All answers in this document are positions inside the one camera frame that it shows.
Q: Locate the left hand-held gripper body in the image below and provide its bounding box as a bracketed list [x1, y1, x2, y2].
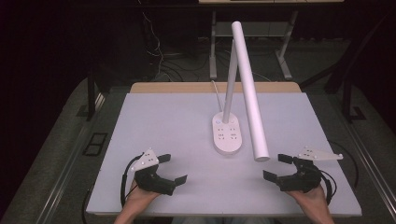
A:
[130, 147, 177, 196]

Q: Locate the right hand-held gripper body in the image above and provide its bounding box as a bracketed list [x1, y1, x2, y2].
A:
[276, 146, 344, 193]

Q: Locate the person's left hand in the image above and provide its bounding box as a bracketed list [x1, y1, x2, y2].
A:
[121, 180, 162, 217]

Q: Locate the person's right hand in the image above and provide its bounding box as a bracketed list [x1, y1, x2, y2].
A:
[286, 185, 332, 217]

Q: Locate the white table cover sheet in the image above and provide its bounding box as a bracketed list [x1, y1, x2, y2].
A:
[86, 91, 362, 217]

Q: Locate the white desk lamp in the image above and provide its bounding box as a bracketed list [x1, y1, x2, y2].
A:
[212, 21, 271, 162]

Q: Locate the black metal stand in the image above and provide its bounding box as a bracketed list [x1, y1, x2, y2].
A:
[86, 62, 110, 122]
[299, 12, 396, 124]

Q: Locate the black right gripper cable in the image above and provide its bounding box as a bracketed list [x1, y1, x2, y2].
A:
[318, 169, 338, 206]

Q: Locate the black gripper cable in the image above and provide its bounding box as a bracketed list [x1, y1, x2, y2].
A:
[120, 154, 144, 208]
[318, 169, 338, 206]

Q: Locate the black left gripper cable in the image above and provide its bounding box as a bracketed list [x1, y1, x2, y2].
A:
[120, 154, 144, 208]

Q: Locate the thin black floor cable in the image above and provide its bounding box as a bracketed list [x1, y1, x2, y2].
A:
[329, 140, 360, 190]

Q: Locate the black rectangular floor frame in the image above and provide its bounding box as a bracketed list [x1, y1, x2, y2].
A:
[81, 132, 108, 157]

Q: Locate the aluminium floor rail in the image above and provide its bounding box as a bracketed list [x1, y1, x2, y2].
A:
[33, 92, 106, 224]
[340, 118, 396, 220]

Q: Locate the white lamp cable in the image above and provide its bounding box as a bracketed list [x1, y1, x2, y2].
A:
[210, 79, 224, 114]

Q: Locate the bundle of floor cables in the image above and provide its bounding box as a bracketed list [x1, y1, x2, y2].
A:
[136, 10, 210, 82]

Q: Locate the grey metal desk frame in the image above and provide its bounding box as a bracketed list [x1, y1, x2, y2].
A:
[208, 8, 299, 80]

